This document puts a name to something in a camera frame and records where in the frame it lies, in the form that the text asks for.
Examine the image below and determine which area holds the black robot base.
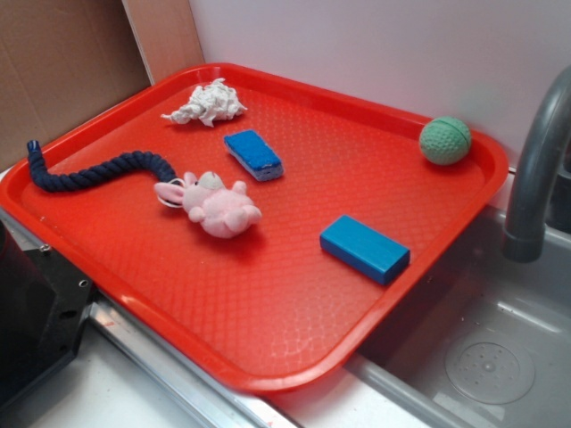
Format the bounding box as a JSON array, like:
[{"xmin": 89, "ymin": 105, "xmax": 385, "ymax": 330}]
[{"xmin": 1, "ymin": 226, "xmax": 95, "ymax": 410}]

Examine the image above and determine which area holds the pink plush bunny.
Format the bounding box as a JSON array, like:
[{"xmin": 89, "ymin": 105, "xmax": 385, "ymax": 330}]
[{"xmin": 154, "ymin": 171, "xmax": 262, "ymax": 239}]

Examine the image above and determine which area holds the red plastic tray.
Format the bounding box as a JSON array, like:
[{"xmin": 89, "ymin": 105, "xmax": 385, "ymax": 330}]
[{"xmin": 1, "ymin": 64, "xmax": 509, "ymax": 394}]

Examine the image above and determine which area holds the blue sponge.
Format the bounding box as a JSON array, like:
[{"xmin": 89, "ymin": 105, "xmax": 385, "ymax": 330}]
[{"xmin": 224, "ymin": 129, "xmax": 285, "ymax": 182}]

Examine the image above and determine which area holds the blue wooden block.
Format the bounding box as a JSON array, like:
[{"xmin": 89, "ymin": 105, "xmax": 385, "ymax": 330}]
[{"xmin": 319, "ymin": 215, "xmax": 410, "ymax": 285}]

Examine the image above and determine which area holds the crumpled white paper towel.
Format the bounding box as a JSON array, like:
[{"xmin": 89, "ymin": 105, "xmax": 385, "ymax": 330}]
[{"xmin": 161, "ymin": 78, "xmax": 247, "ymax": 128}]

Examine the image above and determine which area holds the green rubber ball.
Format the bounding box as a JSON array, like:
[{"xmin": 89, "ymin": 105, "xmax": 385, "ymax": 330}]
[{"xmin": 418, "ymin": 116, "xmax": 472, "ymax": 166}]

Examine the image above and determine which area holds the grey plastic sink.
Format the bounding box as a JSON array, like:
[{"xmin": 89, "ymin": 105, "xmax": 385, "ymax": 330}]
[{"xmin": 274, "ymin": 209, "xmax": 570, "ymax": 427}]

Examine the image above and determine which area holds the grey plastic faucet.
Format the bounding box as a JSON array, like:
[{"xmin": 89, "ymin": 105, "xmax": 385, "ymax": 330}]
[{"xmin": 501, "ymin": 68, "xmax": 570, "ymax": 263}]

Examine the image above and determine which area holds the brown cardboard panel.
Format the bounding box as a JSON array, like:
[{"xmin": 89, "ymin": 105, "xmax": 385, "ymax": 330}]
[{"xmin": 1, "ymin": 1, "xmax": 203, "ymax": 169}]

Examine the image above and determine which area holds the navy blue rope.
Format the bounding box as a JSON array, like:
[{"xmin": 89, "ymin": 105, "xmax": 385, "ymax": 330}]
[{"xmin": 26, "ymin": 139, "xmax": 183, "ymax": 193}]

